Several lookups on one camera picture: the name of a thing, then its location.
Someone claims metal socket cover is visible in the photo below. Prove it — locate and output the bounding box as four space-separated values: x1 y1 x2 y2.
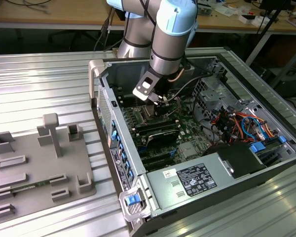
167 94 183 116

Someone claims CPU socket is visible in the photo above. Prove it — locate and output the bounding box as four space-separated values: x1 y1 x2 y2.
137 108 173 125

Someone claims black expansion slot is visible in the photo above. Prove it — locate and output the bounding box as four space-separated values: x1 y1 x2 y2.
143 158 176 171
140 151 173 162

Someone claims black plastic drive cover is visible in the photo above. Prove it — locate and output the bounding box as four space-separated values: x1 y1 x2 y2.
202 142 267 180

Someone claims metal drive cage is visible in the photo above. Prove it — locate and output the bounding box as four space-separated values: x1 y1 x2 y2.
190 75 240 122

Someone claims graphics card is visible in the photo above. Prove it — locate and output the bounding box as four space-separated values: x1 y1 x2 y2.
145 129 181 150

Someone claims green motherboard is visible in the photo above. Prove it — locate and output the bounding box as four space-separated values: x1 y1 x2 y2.
113 85 214 173

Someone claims silver chipset heatsink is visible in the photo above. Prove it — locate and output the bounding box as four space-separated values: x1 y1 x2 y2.
179 142 197 159

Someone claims grey PC case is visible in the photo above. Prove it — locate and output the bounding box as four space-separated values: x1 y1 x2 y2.
88 53 296 237

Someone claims silver power supply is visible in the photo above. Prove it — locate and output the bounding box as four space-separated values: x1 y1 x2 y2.
146 152 237 211

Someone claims blue disk carrier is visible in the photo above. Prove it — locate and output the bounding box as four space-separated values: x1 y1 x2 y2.
250 135 287 154

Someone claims small white box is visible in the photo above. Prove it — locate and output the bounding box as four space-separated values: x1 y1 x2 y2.
240 14 264 27

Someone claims blue case latch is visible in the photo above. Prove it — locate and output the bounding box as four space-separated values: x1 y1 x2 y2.
125 195 141 206

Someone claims wooden desk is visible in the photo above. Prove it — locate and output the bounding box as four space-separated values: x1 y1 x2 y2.
0 0 296 65

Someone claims grey parts rack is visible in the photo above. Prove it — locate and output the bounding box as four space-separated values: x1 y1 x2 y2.
0 113 97 227

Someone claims green RAM stick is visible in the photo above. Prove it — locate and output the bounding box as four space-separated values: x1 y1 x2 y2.
11 179 51 195

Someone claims copper coloured cable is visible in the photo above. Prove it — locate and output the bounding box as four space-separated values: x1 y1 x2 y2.
168 68 185 82

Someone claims black camera cable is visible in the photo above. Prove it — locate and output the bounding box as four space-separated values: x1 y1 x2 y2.
162 58 215 102

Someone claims grey case handle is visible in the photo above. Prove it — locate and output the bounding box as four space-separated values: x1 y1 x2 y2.
88 60 107 100
118 187 151 222

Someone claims blue wire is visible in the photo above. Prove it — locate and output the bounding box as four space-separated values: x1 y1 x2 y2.
241 115 266 141

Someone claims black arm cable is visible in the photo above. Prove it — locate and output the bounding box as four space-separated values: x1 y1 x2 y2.
93 7 121 52

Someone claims orange wire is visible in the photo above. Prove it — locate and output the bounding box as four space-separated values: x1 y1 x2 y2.
233 111 279 139

